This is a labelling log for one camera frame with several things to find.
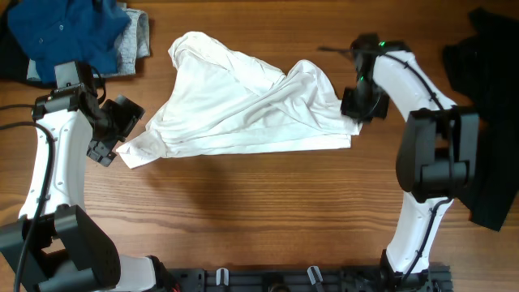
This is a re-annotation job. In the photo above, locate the black garment under pile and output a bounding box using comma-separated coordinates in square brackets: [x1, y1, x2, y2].
[1, 0, 56, 88]

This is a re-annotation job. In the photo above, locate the blue button shirt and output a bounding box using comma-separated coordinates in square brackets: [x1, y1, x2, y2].
[7, 0, 131, 84]

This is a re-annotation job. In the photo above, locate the white t-shirt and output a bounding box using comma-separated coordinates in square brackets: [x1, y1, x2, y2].
[117, 32, 362, 169]

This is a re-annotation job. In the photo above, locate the black garment at right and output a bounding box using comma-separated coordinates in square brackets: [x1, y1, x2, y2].
[442, 8, 518, 231]

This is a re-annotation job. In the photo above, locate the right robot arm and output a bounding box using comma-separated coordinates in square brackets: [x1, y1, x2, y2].
[341, 33, 479, 291]

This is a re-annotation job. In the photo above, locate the light grey folded garment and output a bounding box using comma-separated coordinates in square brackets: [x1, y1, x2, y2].
[28, 1, 150, 79]

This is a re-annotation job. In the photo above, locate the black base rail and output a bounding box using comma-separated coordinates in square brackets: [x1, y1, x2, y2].
[170, 265, 454, 292]

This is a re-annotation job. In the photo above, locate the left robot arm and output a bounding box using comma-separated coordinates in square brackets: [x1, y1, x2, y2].
[1, 61, 175, 291]

